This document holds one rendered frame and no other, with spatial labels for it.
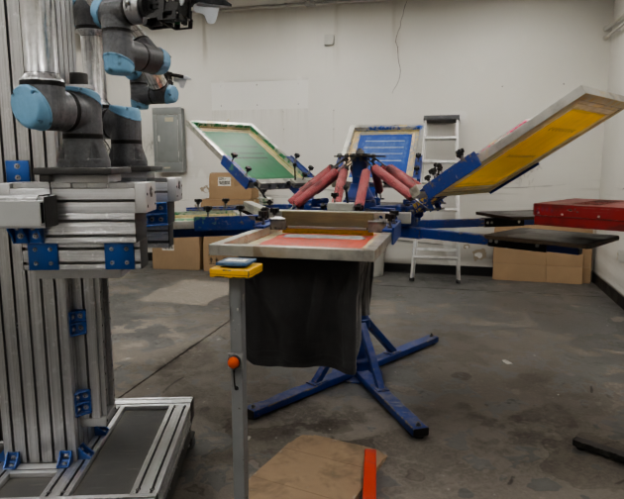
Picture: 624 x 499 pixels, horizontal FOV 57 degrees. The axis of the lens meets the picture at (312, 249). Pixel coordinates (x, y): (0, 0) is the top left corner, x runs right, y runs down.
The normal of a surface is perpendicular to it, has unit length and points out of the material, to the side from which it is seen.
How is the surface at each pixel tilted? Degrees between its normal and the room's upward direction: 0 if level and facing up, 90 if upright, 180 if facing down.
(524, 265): 75
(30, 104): 98
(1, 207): 90
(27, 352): 90
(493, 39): 90
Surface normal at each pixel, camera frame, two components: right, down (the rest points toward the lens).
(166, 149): -0.25, 0.14
